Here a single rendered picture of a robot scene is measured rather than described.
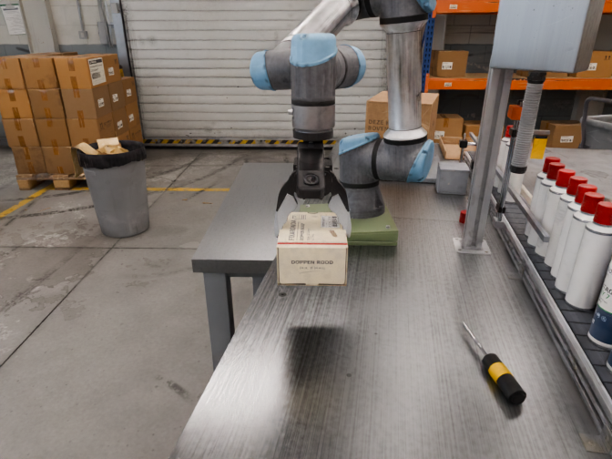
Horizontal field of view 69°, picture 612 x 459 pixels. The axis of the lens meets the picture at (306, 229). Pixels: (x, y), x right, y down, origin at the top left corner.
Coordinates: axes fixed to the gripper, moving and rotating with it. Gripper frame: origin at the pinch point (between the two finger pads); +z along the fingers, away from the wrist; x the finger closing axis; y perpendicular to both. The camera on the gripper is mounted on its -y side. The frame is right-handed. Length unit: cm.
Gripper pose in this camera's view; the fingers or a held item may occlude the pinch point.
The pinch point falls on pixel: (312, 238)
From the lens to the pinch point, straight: 84.1
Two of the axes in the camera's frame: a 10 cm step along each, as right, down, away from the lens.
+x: -10.0, -0.1, 0.2
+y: 0.2, -3.9, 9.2
